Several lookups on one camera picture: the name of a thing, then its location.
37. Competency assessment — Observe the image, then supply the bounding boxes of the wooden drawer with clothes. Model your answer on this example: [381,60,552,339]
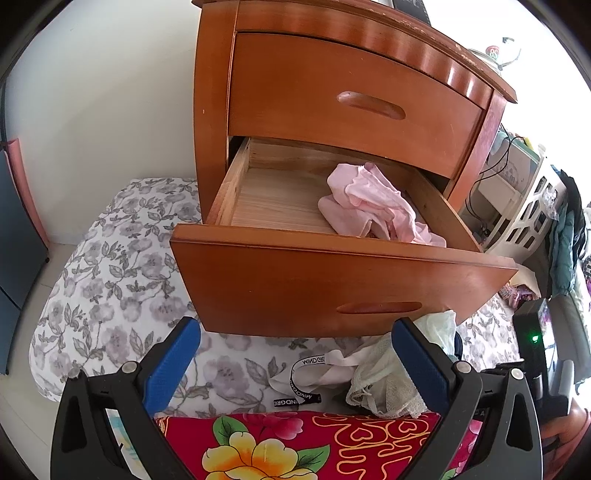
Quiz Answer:
[170,136,519,339]

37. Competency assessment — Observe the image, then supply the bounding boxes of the red floral blanket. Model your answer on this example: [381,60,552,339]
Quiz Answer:
[154,411,485,480]

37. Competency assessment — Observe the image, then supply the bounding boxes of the cream lace garment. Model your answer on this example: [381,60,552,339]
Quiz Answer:
[346,310,458,420]

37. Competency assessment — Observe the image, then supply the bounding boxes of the person's right hand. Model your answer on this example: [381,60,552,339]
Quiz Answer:
[540,398,591,462]

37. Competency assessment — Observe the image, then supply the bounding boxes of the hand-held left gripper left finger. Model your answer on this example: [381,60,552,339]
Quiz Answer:
[51,316,201,480]

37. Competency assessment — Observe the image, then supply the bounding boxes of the wooden nightstand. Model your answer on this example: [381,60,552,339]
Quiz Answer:
[191,0,518,224]

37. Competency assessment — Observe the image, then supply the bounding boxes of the black cable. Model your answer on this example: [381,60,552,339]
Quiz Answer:
[466,124,522,217]

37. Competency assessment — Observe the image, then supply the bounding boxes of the smartphone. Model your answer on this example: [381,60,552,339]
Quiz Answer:
[392,0,433,27]

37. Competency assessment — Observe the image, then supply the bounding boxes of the grey floral mattress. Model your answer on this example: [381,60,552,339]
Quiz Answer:
[28,178,527,416]

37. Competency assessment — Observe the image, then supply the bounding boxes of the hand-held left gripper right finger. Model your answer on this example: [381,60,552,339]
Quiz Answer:
[392,318,543,480]

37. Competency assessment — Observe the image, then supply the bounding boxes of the white garment with black band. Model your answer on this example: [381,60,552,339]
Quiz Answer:
[268,348,385,412]

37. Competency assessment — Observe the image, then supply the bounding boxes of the plain wooden drawer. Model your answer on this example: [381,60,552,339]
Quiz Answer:
[228,31,492,178]

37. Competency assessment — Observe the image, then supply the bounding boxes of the glass mug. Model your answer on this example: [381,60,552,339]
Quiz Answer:
[468,37,522,73]

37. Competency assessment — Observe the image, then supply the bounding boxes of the pink garment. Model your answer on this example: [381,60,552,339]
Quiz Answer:
[318,162,447,247]

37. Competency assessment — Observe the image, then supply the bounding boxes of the white plastic basket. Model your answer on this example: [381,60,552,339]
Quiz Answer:
[482,159,568,278]

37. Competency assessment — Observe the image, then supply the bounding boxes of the teal hanging clothes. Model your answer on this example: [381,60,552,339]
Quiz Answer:
[547,171,591,297]

